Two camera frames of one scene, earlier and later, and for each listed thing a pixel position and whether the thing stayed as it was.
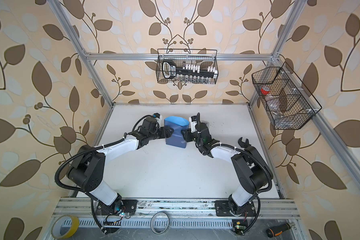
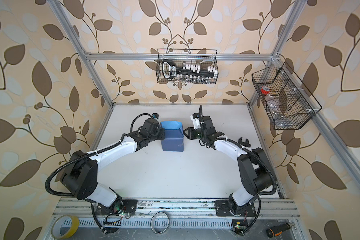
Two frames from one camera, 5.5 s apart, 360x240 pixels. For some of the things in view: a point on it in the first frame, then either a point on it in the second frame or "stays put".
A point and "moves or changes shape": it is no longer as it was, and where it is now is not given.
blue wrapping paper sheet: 177,124 moves or changes shape
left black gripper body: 157,133 stays put
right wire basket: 287,103 stays put
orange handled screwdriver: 277,230 stays put
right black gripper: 187,135 → 190,135
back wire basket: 187,66 stays put
